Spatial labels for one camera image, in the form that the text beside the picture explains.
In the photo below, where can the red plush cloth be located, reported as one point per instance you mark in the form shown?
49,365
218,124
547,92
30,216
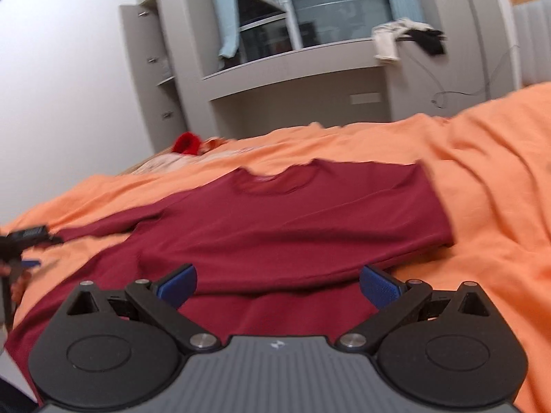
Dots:
187,143

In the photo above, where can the maroon long-sleeve shirt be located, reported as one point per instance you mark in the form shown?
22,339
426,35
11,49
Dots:
267,232

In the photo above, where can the orange blanket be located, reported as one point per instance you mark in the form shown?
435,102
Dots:
495,180

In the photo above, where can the window with metal frame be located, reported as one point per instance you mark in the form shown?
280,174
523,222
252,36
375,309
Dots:
318,4

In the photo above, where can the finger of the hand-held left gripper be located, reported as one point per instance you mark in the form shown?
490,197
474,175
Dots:
30,234
30,263

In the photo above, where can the grey drawer cabinet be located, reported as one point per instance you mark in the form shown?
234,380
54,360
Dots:
146,73

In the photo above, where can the white padded headboard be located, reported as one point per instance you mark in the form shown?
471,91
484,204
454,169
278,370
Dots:
533,43

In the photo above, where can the pale patterned cloth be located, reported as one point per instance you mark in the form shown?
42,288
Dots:
172,163

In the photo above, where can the white garment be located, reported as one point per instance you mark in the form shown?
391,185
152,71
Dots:
385,41

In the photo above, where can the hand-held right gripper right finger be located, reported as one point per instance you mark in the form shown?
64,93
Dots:
379,286

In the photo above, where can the grey window bench unit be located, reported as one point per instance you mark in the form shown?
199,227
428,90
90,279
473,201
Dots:
301,81

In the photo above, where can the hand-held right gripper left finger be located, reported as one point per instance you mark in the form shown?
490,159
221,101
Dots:
178,284

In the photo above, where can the black garment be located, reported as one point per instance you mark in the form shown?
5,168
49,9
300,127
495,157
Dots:
430,41

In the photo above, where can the white label sticker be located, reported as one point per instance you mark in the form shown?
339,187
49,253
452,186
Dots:
366,98

